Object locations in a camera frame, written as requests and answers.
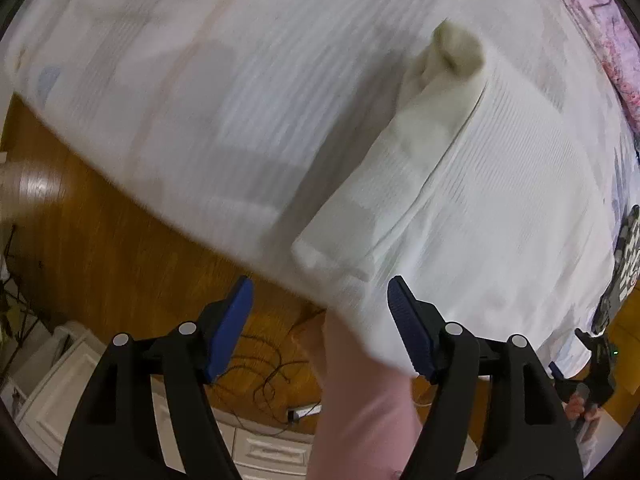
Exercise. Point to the person's right hand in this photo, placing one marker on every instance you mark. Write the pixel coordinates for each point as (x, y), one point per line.
(592, 415)

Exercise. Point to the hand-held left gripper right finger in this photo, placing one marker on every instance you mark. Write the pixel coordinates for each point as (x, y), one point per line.
(407, 330)

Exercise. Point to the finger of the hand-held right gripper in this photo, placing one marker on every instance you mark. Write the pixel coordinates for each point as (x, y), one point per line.
(594, 347)
(557, 371)

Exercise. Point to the white drawer unit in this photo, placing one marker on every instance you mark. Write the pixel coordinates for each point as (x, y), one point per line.
(50, 395)

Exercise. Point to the dark thin-legged stand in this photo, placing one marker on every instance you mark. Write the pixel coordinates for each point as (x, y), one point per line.
(15, 300)

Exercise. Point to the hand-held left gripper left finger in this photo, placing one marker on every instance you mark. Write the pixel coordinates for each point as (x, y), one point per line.
(232, 317)

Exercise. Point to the white snap-button jacket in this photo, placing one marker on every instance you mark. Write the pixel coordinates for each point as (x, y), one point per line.
(500, 200)

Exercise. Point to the purple floral quilt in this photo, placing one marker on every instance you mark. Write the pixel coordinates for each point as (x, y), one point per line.
(600, 25)

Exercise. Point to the white power strip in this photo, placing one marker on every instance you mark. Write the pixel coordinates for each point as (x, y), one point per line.
(302, 412)

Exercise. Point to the checkered folded garment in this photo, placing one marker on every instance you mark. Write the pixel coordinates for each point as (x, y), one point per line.
(625, 270)

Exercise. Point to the person's pink pajamas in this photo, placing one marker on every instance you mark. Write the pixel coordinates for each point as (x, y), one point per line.
(360, 410)

